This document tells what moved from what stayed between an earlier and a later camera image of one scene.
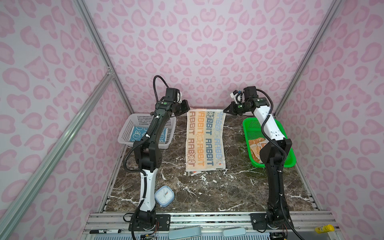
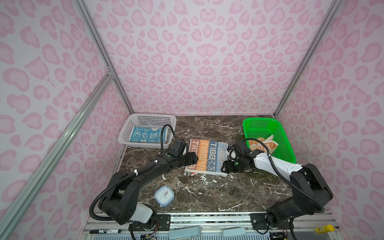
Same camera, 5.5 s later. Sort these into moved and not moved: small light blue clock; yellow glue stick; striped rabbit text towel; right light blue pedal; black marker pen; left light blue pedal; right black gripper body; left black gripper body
Moved: right black gripper body; left black gripper body; striped rabbit text towel
Not moved: right light blue pedal; black marker pen; yellow glue stick; left light blue pedal; small light blue clock
